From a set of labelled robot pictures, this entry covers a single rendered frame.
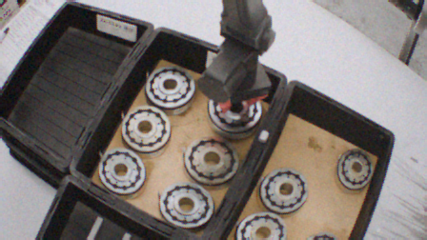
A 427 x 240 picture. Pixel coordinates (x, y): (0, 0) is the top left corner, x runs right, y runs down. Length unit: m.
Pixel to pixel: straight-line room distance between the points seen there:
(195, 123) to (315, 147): 0.26
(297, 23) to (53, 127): 0.78
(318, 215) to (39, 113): 0.68
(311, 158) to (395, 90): 0.49
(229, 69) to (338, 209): 0.41
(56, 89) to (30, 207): 0.32
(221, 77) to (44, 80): 0.53
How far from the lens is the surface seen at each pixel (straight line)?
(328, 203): 1.09
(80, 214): 1.05
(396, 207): 1.31
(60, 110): 1.17
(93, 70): 1.22
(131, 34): 1.20
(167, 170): 1.08
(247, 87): 0.99
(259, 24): 0.82
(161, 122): 1.09
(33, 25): 1.57
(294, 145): 1.13
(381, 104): 1.45
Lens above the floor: 1.80
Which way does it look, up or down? 59 degrees down
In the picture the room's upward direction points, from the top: 9 degrees clockwise
